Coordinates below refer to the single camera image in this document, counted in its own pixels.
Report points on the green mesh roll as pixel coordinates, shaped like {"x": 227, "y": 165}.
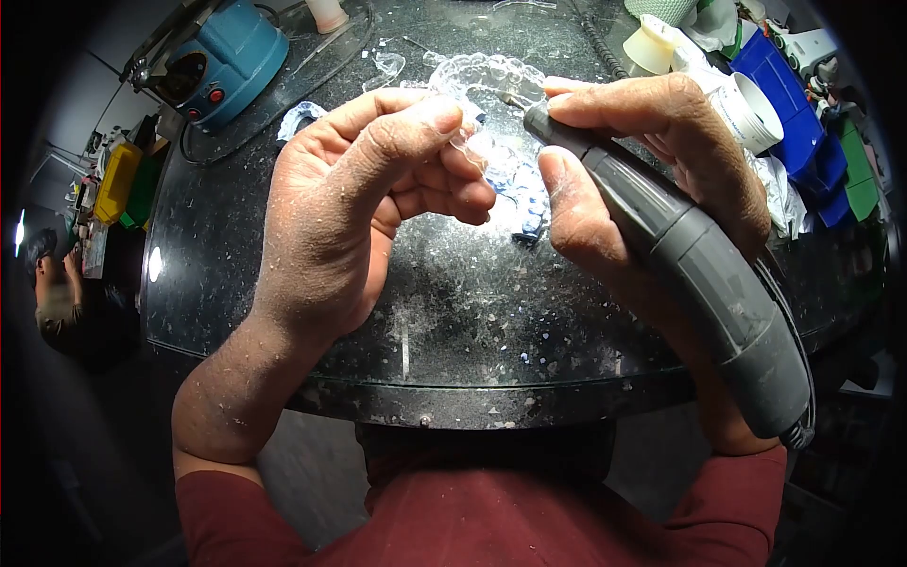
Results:
{"x": 659, "y": 8}

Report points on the dark green storage bin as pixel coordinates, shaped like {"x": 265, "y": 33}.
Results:
{"x": 142, "y": 195}

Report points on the pale pink cup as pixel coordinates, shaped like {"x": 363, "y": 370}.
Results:
{"x": 327, "y": 14}

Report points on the black handpiece holder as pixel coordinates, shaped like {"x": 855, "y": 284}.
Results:
{"x": 159, "y": 49}

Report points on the person's left ring finger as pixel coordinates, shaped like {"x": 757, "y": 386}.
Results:
{"x": 453, "y": 195}

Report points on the clear plastic offcut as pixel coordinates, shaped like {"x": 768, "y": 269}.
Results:
{"x": 386, "y": 67}

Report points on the stack of green bins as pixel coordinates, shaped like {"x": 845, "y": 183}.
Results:
{"x": 859, "y": 170}

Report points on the person's left hand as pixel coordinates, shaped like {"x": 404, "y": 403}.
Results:
{"x": 319, "y": 212}

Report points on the grey rotary handpiece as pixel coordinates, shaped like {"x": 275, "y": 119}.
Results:
{"x": 694, "y": 255}

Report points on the person's body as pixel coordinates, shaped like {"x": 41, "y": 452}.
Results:
{"x": 489, "y": 517}

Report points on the cluttered workbench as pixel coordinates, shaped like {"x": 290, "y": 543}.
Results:
{"x": 92, "y": 234}

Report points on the person's left middle finger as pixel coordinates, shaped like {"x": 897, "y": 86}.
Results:
{"x": 464, "y": 161}

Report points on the person's right middle finger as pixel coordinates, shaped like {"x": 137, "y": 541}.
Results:
{"x": 588, "y": 83}

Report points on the white paper cup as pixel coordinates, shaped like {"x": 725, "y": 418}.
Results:
{"x": 747, "y": 113}

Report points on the person's left index finger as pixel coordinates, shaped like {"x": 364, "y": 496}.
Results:
{"x": 368, "y": 106}

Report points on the yellow storage bin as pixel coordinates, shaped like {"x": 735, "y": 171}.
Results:
{"x": 117, "y": 184}

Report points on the white machine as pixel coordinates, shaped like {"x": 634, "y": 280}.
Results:
{"x": 804, "y": 51}

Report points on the person's right thumb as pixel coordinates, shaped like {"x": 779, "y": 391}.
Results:
{"x": 574, "y": 205}

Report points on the person's left little finger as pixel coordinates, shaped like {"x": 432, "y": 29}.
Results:
{"x": 439, "y": 214}

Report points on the clear dental aligner tray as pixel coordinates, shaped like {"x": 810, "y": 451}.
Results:
{"x": 489, "y": 78}

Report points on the flat clear aligner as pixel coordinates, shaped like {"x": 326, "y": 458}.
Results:
{"x": 524, "y": 3}

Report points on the blue dental model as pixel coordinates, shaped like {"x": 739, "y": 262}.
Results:
{"x": 528, "y": 202}

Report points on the blue motor control unit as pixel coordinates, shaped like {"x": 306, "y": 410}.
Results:
{"x": 230, "y": 64}

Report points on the person's left thumb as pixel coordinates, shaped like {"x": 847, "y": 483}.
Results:
{"x": 397, "y": 149}

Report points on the crumpled clear plastic bag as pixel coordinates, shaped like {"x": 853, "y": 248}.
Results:
{"x": 776, "y": 195}

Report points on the person's right hand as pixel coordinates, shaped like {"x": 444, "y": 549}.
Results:
{"x": 708, "y": 156}

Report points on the person's right index finger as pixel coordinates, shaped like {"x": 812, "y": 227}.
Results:
{"x": 595, "y": 113}

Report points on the stack of blue bins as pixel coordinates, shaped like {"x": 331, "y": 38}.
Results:
{"x": 793, "y": 120}

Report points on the small clear aligner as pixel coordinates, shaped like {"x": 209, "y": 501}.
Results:
{"x": 301, "y": 117}

